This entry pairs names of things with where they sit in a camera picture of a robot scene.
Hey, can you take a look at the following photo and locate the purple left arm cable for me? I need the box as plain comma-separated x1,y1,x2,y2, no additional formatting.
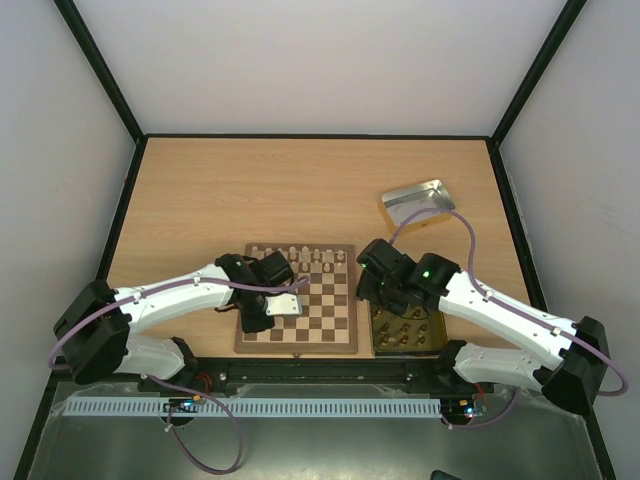
47,275,312,474

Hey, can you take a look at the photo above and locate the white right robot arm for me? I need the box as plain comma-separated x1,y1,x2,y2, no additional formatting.
356,239,609,415

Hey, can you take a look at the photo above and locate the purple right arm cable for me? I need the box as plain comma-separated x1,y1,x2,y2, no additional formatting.
387,208,630,431

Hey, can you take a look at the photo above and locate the wooden chessboard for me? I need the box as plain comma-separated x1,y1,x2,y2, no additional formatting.
233,243,360,357

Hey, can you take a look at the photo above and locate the white slotted cable duct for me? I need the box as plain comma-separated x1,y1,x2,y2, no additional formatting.
58,396,441,419

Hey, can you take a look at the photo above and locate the silver tin lid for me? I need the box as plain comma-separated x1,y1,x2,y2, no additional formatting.
380,179,456,232

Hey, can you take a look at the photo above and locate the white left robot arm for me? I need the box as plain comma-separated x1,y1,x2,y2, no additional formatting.
47,251,310,385

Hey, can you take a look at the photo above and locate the gold tin tray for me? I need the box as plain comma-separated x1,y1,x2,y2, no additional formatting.
369,304,448,357

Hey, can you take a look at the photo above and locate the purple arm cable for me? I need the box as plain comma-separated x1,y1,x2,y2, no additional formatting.
387,208,630,431
47,275,312,474

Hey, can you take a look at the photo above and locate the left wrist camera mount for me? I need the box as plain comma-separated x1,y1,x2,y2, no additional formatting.
266,293,302,317

